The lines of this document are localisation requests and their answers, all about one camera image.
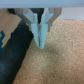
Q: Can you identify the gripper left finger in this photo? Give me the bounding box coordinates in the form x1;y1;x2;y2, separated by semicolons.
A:
20;8;42;49

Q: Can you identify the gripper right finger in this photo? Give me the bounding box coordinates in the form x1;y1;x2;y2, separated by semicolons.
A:
40;8;62;49

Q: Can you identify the black drawer handle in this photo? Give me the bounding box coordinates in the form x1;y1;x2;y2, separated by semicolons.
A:
0;19;37;84

